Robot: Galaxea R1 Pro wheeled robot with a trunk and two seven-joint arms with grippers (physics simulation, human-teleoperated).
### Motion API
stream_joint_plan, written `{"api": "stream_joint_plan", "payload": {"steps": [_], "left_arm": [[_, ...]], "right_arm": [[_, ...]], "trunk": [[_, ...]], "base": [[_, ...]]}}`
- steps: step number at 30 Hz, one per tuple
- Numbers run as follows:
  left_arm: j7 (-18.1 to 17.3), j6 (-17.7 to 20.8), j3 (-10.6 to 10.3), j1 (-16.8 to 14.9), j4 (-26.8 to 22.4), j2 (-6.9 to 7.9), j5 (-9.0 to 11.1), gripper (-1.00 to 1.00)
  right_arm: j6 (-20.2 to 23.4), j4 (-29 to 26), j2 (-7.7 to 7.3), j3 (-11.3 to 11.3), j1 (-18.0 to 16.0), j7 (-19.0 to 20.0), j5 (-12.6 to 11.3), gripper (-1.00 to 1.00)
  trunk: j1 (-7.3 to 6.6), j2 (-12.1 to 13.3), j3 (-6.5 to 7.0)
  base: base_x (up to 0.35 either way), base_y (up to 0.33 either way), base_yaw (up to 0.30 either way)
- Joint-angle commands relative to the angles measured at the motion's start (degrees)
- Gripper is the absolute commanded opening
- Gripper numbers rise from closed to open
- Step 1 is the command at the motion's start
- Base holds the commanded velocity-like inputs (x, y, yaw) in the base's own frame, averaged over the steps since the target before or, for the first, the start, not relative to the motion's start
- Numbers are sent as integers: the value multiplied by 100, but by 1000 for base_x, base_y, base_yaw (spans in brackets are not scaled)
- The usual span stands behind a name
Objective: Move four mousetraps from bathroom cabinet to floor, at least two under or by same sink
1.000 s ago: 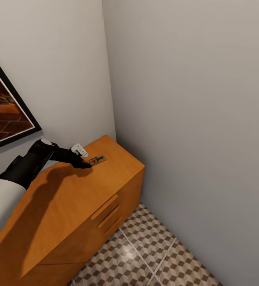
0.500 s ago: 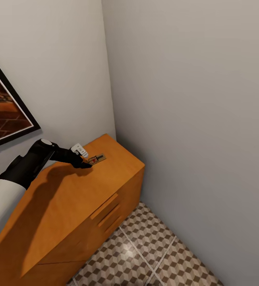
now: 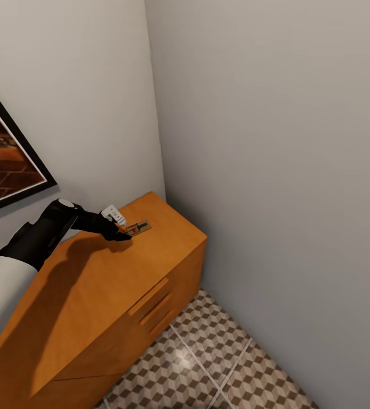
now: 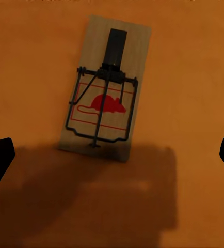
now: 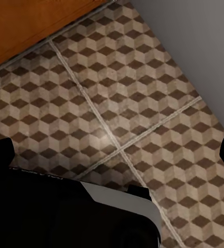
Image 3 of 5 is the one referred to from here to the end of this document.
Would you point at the mousetrap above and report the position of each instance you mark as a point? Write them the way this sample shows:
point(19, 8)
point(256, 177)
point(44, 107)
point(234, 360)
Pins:
point(137, 228)

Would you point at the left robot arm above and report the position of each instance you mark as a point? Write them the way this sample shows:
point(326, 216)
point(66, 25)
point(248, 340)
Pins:
point(32, 244)

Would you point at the cabinet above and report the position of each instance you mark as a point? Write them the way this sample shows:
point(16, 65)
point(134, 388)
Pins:
point(96, 306)

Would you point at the picture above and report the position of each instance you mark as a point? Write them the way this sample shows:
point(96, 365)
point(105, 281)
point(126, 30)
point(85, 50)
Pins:
point(22, 173)

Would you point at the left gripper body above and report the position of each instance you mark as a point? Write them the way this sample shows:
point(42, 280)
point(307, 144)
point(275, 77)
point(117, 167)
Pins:
point(102, 225)

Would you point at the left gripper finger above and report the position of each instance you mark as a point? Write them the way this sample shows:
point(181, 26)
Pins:
point(121, 237)

